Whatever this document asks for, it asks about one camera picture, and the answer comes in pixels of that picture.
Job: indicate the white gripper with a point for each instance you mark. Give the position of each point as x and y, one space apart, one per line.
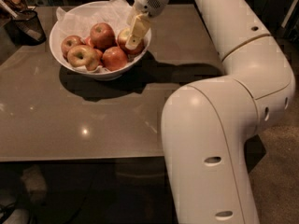
147 1

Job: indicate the red-green apple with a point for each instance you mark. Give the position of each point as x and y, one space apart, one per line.
122 39

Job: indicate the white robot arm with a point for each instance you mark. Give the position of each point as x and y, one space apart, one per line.
205 124

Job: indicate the red apple back centre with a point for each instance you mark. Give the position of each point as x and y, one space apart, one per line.
102 35

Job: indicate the red apple front centre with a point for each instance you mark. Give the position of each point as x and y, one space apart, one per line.
114 59

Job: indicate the white bowl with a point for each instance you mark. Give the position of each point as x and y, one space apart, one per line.
102 73

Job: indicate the small hidden red apple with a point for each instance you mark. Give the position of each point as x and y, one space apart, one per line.
89 42

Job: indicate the yellow-green apple front left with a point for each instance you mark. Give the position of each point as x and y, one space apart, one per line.
83 56

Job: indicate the red apple far left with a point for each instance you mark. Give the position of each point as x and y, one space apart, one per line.
70 42

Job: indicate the white paper liner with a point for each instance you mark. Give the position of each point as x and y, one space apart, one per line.
78 19

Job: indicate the black mesh pen cup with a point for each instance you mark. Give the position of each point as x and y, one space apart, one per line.
30 28

